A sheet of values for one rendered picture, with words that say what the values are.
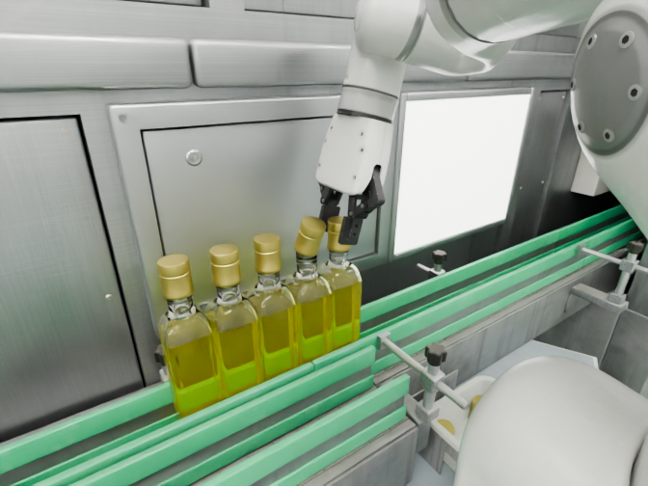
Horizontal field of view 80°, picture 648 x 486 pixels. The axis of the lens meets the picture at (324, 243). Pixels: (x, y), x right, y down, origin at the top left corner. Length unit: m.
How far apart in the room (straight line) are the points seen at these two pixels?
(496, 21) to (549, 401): 0.22
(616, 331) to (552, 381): 1.18
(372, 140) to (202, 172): 0.24
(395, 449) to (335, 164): 0.41
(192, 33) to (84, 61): 0.14
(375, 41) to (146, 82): 0.28
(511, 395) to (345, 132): 0.38
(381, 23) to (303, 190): 0.31
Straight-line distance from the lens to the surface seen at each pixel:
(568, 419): 0.23
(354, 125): 0.52
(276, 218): 0.65
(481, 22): 0.30
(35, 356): 0.69
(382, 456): 0.62
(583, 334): 1.46
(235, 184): 0.60
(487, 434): 0.24
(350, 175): 0.50
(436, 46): 0.47
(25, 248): 0.62
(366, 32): 0.45
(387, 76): 0.52
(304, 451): 0.53
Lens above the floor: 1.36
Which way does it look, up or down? 24 degrees down
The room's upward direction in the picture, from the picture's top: straight up
